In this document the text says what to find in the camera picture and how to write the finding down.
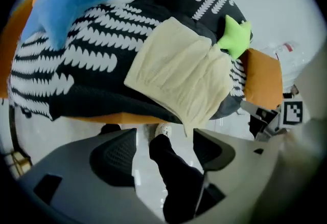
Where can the person's black trousers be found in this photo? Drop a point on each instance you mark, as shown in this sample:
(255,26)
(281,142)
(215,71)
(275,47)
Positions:
(176,179)

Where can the large orange cushion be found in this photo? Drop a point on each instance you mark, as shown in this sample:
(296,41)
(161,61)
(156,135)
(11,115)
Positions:
(263,77)

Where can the cream cloth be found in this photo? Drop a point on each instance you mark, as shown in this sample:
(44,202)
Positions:
(178,72)

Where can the green star pillow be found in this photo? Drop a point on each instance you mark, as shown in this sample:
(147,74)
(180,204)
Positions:
(236,39)

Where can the blue star pillow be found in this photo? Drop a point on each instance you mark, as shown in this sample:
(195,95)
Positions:
(69,3)

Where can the black white striped blanket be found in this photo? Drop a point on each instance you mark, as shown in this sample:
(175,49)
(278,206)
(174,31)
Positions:
(102,46)

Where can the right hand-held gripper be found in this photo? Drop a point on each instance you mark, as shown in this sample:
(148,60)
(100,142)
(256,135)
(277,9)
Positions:
(291,115)

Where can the person's right white shoe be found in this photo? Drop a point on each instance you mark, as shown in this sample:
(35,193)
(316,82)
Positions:
(163,129)

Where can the wooden rattan rack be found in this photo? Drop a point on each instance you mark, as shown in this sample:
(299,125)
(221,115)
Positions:
(18,164)

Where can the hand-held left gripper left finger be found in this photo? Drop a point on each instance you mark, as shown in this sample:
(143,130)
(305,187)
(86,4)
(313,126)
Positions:
(84,171)

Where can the orange sofa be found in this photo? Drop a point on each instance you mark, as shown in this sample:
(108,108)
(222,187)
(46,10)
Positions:
(14,51)

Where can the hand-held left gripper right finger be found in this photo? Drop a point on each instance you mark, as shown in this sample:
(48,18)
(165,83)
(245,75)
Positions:
(237,156)

